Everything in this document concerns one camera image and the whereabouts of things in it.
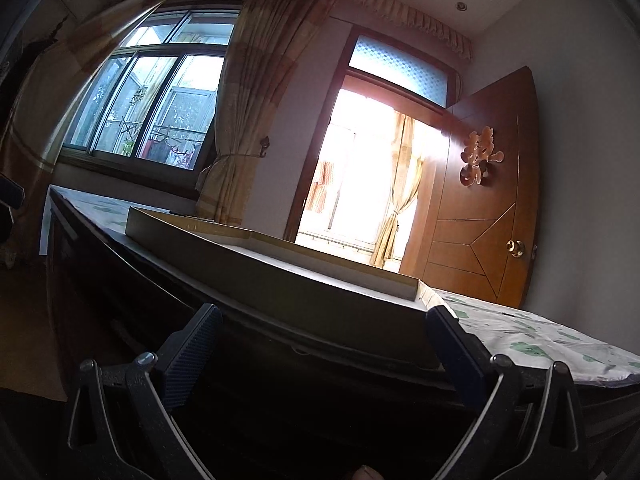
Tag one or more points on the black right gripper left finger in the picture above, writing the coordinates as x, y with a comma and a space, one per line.
123, 424

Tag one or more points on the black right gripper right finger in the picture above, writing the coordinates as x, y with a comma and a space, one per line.
527, 423

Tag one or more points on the green cloud pattern tablecloth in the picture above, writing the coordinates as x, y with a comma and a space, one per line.
528, 339

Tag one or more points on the brass door knob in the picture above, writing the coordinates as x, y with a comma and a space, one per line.
515, 248

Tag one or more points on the shallow cardboard box tray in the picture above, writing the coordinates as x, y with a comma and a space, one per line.
345, 302

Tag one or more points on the brown wooden door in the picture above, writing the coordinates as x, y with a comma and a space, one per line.
459, 233

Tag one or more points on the golden double happiness ornament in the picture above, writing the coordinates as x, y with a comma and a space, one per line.
478, 153

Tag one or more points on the large framed window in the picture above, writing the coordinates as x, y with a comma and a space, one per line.
150, 108

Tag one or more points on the balcony yellow curtain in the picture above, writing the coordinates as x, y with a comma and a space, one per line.
405, 188

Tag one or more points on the beige striped curtain left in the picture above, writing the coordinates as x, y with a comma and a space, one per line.
33, 137

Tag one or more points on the beige striped curtain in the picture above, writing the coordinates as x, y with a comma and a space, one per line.
266, 43
33, 137

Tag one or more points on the beige striped curtain right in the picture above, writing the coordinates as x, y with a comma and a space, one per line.
266, 43

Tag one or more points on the curtain tieback wall hook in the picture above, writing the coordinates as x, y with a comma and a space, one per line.
264, 144

